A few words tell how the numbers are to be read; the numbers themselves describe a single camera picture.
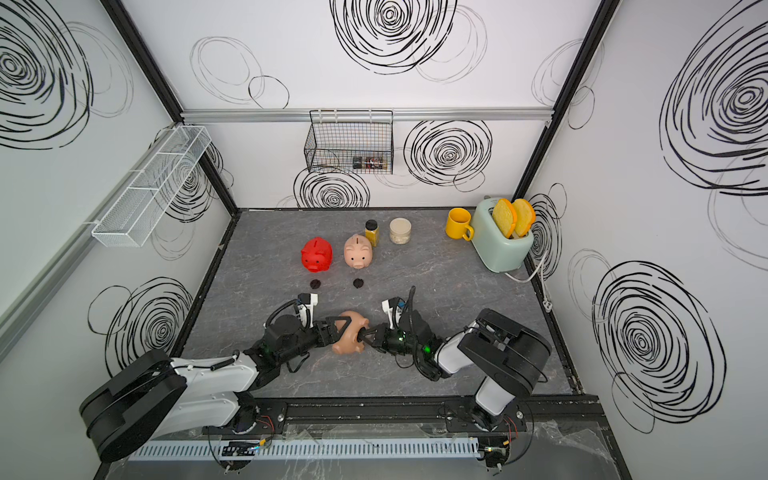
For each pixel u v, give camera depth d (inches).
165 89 33.4
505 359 18.0
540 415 29.1
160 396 17.1
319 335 29.1
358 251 37.9
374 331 30.7
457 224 41.4
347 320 31.6
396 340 29.4
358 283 39.0
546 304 38.0
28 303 20.5
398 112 35.1
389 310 31.7
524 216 35.0
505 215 36.0
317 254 37.9
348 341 30.5
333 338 29.0
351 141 48.8
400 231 41.5
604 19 28.5
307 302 30.3
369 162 34.8
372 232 40.8
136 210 28.9
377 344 29.1
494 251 36.2
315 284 38.9
